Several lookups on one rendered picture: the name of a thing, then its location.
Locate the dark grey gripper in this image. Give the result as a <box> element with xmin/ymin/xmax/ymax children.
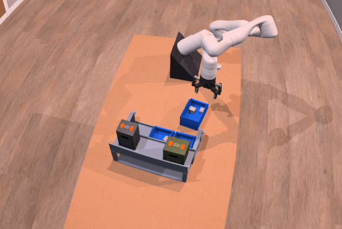
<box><xmin>192</xmin><ymin>75</ymin><xmax>222</xmax><ymax>99</ymax></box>

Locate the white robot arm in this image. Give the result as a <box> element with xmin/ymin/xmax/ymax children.
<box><xmin>177</xmin><ymin>15</ymin><xmax>278</xmax><ymax>80</ymax></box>

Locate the dark grey tool case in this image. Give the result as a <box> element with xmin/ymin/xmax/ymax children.
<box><xmin>116</xmin><ymin>119</ymin><xmax>140</xmax><ymax>150</ymax></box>

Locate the blue bin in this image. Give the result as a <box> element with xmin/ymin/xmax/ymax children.
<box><xmin>180</xmin><ymin>98</ymin><xmax>209</xmax><ymax>131</ymax></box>
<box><xmin>173</xmin><ymin>131</ymin><xmax>196</xmax><ymax>148</ymax></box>
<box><xmin>149</xmin><ymin>126</ymin><xmax>175</xmax><ymax>141</ymax></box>

